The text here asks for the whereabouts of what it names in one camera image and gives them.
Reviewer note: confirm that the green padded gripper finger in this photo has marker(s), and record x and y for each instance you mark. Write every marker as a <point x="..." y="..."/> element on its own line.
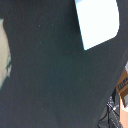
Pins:
<point x="5" y="55"/>

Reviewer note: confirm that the light blue toy carton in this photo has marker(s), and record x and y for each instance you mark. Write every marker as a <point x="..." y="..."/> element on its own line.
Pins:
<point x="98" y="21"/>

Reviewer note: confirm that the cardboard box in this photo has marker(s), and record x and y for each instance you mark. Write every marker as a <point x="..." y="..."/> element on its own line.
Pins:
<point x="122" y="87"/>

